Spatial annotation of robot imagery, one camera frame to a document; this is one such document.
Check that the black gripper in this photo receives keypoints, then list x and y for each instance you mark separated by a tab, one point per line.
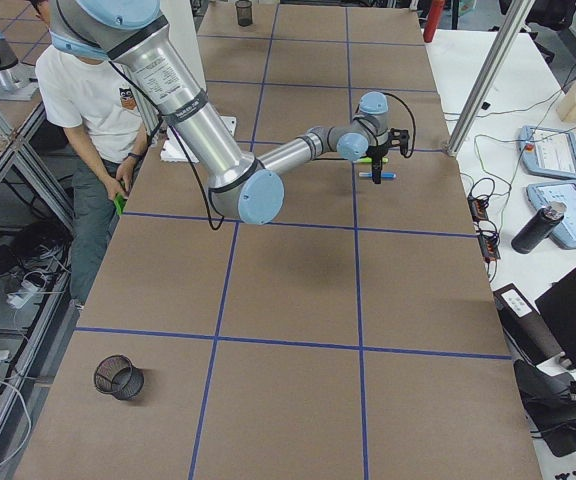
376	154

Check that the blue marker pen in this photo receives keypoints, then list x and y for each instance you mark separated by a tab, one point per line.
383	175

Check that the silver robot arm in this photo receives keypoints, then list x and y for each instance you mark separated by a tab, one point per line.
240	185

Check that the orange black usb hub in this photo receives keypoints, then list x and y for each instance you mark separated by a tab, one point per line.
486	230

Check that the far teach pendant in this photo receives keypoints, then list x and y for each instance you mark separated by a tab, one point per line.
548	152

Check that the teach pendant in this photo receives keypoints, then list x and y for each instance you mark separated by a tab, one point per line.
541	194
548	152

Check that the black water bottle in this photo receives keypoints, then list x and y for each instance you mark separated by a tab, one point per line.
539	227

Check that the red fire extinguisher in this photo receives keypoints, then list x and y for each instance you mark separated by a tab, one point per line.
432	20

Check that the far black mesh cup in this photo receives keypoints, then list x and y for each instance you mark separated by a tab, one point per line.
244	13

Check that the black mesh cup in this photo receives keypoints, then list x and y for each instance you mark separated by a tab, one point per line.
244	13
117	376

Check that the near teach pendant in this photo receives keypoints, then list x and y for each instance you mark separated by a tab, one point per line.
541	194

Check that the green handheld object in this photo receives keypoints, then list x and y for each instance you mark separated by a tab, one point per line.
119	203

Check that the person in white shirt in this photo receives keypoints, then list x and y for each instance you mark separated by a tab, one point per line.
97	111

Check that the near black mesh cup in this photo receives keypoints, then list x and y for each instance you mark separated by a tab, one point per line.
117	376

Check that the white power strip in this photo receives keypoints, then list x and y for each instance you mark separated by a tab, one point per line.
23	294

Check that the aluminium frame post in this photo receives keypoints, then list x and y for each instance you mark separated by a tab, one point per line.
500	48

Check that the white camera stand column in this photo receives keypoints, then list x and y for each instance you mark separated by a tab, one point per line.
202	131

